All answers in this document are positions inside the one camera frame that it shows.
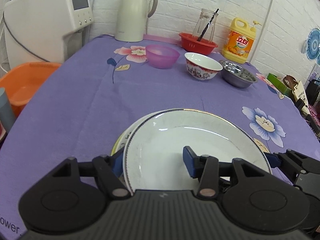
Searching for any red patterned ceramic bowl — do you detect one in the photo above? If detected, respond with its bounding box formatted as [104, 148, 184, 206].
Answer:
[184, 52, 222, 81]

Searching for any beige printed bag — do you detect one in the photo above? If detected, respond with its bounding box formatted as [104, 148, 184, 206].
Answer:
[292, 81, 310, 114]

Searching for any purple plastic bowl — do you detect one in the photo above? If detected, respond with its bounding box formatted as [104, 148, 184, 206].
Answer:
[145, 44, 180, 69]

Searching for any blue paper fan decoration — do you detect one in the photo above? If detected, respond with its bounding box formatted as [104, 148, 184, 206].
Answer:
[306, 28, 320, 61]

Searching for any stainless steel bowl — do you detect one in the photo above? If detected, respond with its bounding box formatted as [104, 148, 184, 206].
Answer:
[219, 60, 257, 89]

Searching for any yellow plastic plate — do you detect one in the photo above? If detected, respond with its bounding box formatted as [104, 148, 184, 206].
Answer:
[111, 133, 126, 156]

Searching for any white floral ceramic plate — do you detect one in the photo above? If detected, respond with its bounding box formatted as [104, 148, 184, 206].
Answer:
[123, 111, 160, 142]

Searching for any yellow dish soap bottle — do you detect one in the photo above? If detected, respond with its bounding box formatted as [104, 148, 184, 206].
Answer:
[221, 17, 261, 64]

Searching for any black container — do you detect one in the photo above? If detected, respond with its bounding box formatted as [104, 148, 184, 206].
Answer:
[305, 79, 320, 105]

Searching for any purple floral tablecloth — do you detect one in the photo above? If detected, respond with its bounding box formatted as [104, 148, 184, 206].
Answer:
[1, 35, 319, 239]

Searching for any clear glass jar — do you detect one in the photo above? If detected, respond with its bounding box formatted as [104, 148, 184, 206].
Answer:
[192, 8, 219, 42]

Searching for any white thermos jug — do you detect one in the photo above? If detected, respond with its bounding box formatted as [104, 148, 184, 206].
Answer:
[114, 0, 158, 42]

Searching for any orange plastic basin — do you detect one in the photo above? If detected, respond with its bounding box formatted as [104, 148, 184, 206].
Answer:
[1, 62, 61, 117]

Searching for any red plastic basket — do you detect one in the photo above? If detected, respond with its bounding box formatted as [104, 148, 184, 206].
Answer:
[179, 33, 218, 56]

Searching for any green box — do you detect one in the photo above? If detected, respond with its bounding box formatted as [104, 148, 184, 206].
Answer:
[267, 73, 293, 98]

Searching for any white water dispenser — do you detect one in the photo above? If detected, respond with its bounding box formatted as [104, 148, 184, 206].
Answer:
[3, 0, 94, 68]

